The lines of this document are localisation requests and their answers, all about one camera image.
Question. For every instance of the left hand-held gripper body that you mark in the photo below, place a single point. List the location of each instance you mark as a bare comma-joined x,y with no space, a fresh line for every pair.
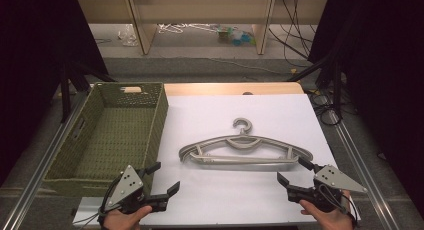
125,186

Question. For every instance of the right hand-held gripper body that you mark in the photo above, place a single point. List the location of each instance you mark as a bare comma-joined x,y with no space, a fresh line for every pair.
333,181

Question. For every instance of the green woven basket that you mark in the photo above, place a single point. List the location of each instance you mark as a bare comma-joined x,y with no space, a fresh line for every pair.
113,136

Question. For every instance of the person's left hand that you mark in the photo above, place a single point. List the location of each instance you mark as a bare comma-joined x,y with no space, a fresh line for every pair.
125,220

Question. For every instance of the person's right hand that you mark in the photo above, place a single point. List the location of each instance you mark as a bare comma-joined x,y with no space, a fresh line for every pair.
328,220

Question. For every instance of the white table sheet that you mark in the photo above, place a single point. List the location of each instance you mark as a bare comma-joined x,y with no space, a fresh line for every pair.
216,196

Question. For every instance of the black stand legs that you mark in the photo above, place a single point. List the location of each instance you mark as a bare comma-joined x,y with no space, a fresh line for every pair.
336,90
65,96

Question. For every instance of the black curtain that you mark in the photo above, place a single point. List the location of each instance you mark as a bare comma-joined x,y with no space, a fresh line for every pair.
33,56
383,73

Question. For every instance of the clear plastic bag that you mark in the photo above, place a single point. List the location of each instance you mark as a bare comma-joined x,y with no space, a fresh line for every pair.
128,35

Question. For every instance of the pile of white hangers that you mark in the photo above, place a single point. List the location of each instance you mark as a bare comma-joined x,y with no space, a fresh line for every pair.
173,28

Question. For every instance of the pile of colourful clips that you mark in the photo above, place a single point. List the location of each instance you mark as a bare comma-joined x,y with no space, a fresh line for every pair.
238,36

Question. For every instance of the light wooden shelf unit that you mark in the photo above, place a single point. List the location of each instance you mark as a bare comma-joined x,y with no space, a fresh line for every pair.
200,10

